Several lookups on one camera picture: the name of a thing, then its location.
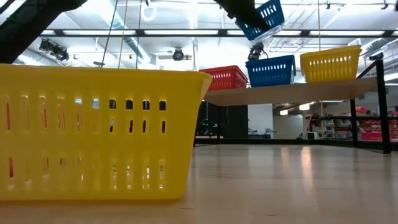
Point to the rack with red bins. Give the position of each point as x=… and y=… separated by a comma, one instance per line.
x=373, y=127

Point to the round black ceiling fixture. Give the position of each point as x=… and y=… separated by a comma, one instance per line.
x=178, y=55

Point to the black partition panels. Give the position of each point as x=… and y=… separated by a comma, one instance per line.
x=233, y=121

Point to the wooden shelf with black legs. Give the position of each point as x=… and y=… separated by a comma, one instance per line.
x=280, y=91

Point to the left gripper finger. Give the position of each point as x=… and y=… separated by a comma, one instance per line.
x=255, y=20

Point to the black overhead beam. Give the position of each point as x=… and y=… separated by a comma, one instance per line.
x=140, y=32

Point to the yellow plastic basket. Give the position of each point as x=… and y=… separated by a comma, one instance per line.
x=331, y=73
x=93, y=140
x=331, y=49

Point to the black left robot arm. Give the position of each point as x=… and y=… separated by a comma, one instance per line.
x=28, y=25

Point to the blue plastic basket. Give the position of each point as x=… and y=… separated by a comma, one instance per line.
x=270, y=59
x=273, y=14
x=270, y=77

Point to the black hanging camera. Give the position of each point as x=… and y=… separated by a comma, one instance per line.
x=255, y=51

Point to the black track lights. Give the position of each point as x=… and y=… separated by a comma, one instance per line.
x=54, y=49

